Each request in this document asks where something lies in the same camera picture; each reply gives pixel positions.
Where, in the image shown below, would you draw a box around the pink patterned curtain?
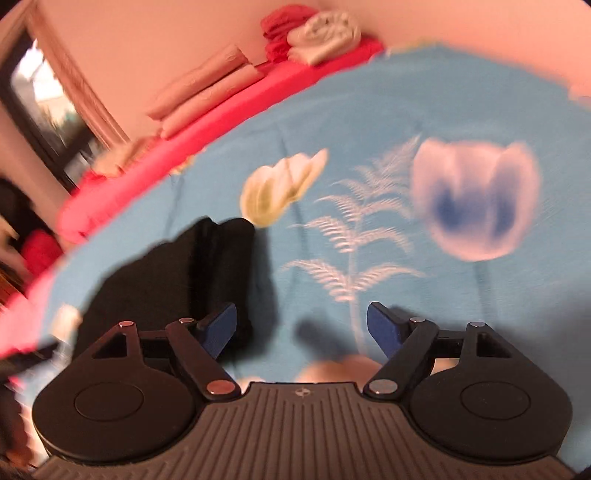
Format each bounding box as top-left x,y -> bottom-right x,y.
28,4 -> 132,148

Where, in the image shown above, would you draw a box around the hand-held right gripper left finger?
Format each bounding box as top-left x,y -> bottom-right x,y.
88,303 -> 241,401

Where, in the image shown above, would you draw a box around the pink folded quilt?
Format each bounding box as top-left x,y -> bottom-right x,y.
147,44 -> 250,120
159,65 -> 265,139

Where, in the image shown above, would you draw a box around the pink blanket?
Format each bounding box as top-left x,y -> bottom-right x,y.
0,268 -> 65,361

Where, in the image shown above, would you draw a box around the blue floral bed sheet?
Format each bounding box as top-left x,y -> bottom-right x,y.
28,41 -> 591,462

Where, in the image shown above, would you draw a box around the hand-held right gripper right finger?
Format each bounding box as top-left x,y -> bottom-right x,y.
363,302 -> 518,400

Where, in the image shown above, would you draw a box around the black hanging garment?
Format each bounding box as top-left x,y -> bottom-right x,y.
0,178 -> 44,241

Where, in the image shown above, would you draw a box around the dark framed window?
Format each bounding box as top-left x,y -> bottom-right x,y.
0,18 -> 112,195

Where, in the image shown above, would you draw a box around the pile of red clothes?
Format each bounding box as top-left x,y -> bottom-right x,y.
21,231 -> 63,273

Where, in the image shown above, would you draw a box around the red bed sheet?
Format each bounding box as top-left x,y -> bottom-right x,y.
58,37 -> 384,245

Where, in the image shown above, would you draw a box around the black pants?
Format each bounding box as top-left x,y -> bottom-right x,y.
74,217 -> 280,365

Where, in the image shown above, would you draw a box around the cream rolled blanket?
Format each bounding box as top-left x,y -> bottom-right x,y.
287,10 -> 363,65

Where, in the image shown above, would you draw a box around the red crumpled cloth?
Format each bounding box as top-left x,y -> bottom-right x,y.
261,4 -> 319,63

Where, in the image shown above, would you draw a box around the beige folded towel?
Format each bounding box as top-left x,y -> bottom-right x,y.
92,138 -> 158,178

